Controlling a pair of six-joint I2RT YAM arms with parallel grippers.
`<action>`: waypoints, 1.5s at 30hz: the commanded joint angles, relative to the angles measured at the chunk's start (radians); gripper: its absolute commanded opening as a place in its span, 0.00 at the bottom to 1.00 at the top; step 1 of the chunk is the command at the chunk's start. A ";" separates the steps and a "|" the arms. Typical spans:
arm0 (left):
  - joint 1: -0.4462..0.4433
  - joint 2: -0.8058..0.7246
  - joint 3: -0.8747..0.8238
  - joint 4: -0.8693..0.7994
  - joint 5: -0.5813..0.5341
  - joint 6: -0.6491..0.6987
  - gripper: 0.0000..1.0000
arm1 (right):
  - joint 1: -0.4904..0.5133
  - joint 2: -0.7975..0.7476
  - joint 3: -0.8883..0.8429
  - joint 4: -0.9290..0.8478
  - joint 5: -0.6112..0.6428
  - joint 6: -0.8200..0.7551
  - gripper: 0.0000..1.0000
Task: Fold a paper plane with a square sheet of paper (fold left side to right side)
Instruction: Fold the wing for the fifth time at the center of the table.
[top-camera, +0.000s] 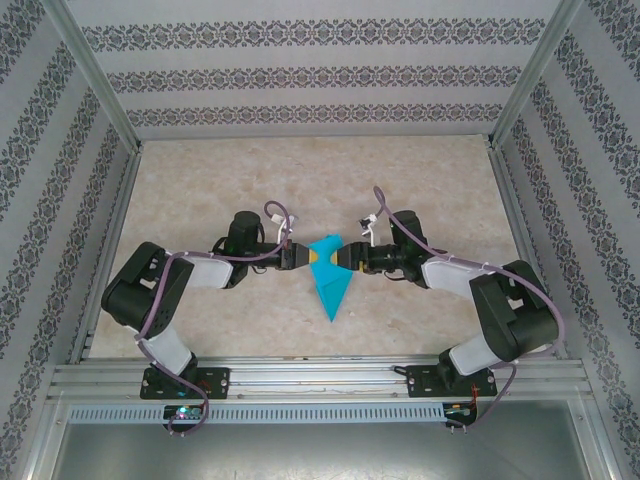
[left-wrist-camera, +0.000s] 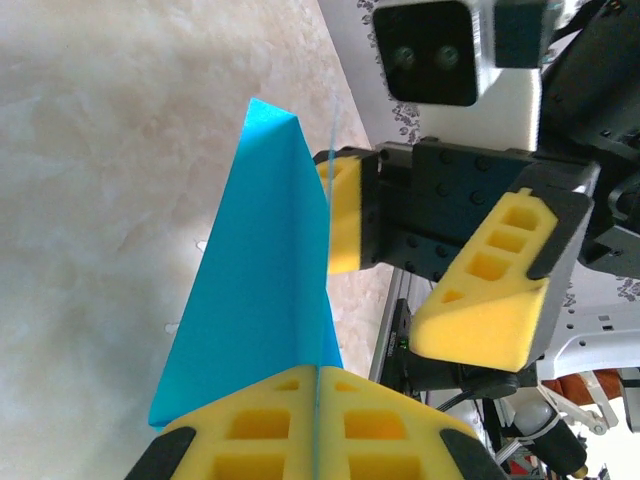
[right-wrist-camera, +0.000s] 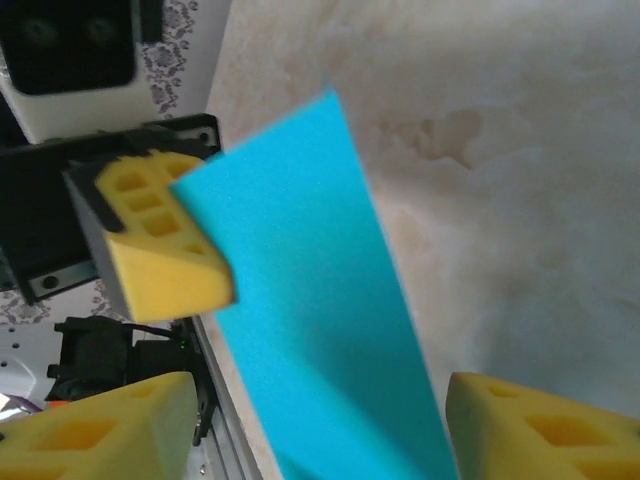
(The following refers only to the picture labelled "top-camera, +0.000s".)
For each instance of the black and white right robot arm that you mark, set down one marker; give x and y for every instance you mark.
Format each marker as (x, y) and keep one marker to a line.
(515, 320)

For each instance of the aluminium left side rail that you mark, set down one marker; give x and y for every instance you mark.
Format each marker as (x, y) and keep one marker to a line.
(107, 250)

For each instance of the blue paper sheet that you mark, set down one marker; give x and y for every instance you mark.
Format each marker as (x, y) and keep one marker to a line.
(330, 290)

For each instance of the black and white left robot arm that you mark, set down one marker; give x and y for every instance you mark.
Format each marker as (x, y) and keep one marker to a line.
(135, 295)

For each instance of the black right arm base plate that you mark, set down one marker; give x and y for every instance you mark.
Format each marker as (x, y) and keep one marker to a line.
(422, 382)

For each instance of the aluminium right side rail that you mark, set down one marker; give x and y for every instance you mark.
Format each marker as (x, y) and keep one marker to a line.
(525, 250)

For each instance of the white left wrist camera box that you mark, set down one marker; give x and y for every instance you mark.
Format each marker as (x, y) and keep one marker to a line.
(281, 231)

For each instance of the controller board with lights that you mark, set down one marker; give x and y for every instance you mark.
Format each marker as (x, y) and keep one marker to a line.
(185, 412)
(460, 411)

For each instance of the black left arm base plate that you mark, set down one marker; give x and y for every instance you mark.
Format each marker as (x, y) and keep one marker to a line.
(215, 382)

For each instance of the aluminium right frame post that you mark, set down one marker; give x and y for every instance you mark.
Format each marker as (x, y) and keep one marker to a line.
(535, 75)

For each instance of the long aluminium mounting rail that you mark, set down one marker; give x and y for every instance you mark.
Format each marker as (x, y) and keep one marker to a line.
(310, 380)

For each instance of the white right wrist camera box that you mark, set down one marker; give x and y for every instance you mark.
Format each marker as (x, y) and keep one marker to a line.
(370, 225)

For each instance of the right controller board with lights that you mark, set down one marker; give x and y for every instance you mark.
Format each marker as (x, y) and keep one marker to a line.
(460, 411)

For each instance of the grey metal sheet tray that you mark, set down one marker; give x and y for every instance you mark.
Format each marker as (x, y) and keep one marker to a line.
(320, 450)

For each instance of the aluminium left frame post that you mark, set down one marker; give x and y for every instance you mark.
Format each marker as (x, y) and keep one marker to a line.
(95, 75)

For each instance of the aluminium frame post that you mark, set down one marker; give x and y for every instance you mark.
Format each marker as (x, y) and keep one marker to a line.
(535, 75)
(95, 75)

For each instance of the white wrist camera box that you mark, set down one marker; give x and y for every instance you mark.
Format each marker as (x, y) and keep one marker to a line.
(281, 231)
(370, 225)

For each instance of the left controller board with lights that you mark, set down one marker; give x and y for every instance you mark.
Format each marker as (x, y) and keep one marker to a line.
(185, 412)

